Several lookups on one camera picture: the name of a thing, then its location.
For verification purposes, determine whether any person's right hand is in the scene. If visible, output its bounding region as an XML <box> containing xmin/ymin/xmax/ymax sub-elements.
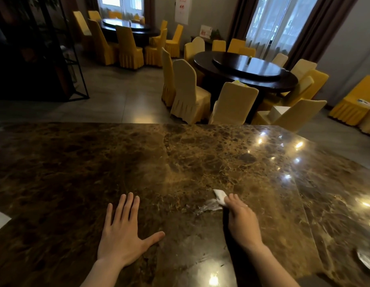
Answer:
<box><xmin>223</xmin><ymin>193</ymin><xmax>264</xmax><ymax>252</ymax></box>

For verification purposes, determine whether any person's left hand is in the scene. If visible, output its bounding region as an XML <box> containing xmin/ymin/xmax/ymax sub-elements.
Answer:
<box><xmin>97</xmin><ymin>192</ymin><xmax>166</xmax><ymax>268</ymax></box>

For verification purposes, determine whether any white tissue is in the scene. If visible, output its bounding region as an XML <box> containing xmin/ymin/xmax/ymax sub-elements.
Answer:
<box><xmin>213</xmin><ymin>189</ymin><xmax>231</xmax><ymax>207</ymax></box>

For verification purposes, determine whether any person's left forearm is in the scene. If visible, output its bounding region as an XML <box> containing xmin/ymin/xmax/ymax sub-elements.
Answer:
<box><xmin>80</xmin><ymin>256</ymin><xmax>126</xmax><ymax>287</ymax></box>

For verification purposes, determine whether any person's right forearm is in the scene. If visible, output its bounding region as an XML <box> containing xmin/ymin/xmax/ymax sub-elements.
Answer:
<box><xmin>244</xmin><ymin>243</ymin><xmax>301</xmax><ymax>287</ymax></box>

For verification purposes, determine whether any clear liquid spill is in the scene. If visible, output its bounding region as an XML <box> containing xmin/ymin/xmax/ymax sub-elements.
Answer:
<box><xmin>196</xmin><ymin>199</ymin><xmax>223</xmax><ymax>215</ymax></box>

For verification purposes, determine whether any group of yellow covered chairs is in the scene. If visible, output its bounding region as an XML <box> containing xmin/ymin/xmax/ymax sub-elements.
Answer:
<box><xmin>160</xmin><ymin>36</ymin><xmax>330</xmax><ymax>132</ymax></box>
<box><xmin>73</xmin><ymin>10</ymin><xmax>184</xmax><ymax>70</ymax></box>

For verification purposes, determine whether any dark round dining table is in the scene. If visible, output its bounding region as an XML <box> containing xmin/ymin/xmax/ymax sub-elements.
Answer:
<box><xmin>193</xmin><ymin>51</ymin><xmax>299</xmax><ymax>93</ymax></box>
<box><xmin>99</xmin><ymin>18</ymin><xmax>160</xmax><ymax>47</ymax></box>

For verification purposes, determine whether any dark round table turntable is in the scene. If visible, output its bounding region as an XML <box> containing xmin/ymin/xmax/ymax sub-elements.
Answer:
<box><xmin>101</xmin><ymin>18</ymin><xmax>152</xmax><ymax>30</ymax></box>
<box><xmin>212</xmin><ymin>53</ymin><xmax>286</xmax><ymax>78</ymax></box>

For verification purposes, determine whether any clear glass dish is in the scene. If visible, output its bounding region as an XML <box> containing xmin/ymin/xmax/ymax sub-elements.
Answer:
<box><xmin>356</xmin><ymin>247</ymin><xmax>370</xmax><ymax>273</ymax></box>

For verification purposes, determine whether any yellow covered chair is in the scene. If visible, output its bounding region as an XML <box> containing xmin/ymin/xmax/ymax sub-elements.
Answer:
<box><xmin>329</xmin><ymin>75</ymin><xmax>370</xmax><ymax>127</ymax></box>
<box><xmin>357</xmin><ymin>104</ymin><xmax>370</xmax><ymax>137</ymax></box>

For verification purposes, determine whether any white sheer curtain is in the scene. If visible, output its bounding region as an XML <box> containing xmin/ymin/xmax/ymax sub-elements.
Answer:
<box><xmin>97</xmin><ymin>0</ymin><xmax>145</xmax><ymax>21</ymax></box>
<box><xmin>246</xmin><ymin>0</ymin><xmax>319</xmax><ymax>62</ymax></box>

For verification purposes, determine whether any brown curtain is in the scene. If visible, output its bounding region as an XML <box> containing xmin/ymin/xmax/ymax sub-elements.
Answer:
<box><xmin>226</xmin><ymin>0</ymin><xmax>258</xmax><ymax>46</ymax></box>
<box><xmin>143</xmin><ymin>0</ymin><xmax>156</xmax><ymax>27</ymax></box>
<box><xmin>284</xmin><ymin>0</ymin><xmax>361</xmax><ymax>71</ymax></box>

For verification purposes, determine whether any black metal shelf frame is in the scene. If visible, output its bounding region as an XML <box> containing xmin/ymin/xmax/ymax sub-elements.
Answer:
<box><xmin>0</xmin><ymin>0</ymin><xmax>90</xmax><ymax>102</ymax></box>

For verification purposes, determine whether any white wall poster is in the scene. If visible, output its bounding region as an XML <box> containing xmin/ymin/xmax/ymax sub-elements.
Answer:
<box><xmin>174</xmin><ymin>0</ymin><xmax>193</xmax><ymax>25</ymax></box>

